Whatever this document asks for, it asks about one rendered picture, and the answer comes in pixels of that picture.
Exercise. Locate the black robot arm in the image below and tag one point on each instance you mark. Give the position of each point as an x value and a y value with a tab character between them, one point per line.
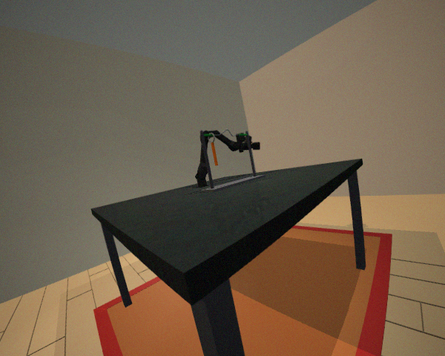
240	145

